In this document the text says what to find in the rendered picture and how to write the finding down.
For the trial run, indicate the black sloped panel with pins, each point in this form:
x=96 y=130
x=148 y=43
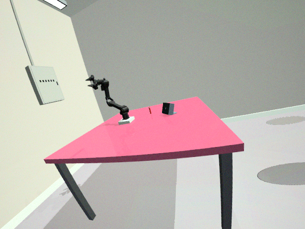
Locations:
x=168 y=108

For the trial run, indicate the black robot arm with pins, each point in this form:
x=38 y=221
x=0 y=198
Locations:
x=104 y=87

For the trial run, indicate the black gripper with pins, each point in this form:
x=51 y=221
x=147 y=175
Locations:
x=92 y=79

